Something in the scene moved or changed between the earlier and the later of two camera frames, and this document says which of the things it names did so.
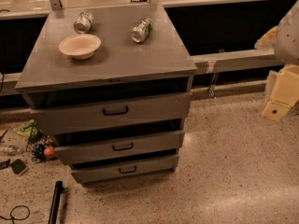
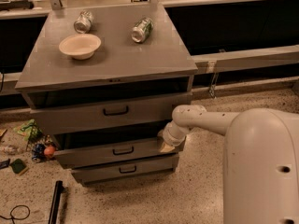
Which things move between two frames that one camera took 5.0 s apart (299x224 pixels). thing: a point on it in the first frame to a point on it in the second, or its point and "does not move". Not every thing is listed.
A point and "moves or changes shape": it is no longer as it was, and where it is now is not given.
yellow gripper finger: [285, 92] to [166, 147]
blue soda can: [38, 152] does not move
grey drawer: [100, 147] moves or changes shape
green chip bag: [31, 130] does not move
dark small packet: [5, 164] does not move
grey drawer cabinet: [112, 86] does not move
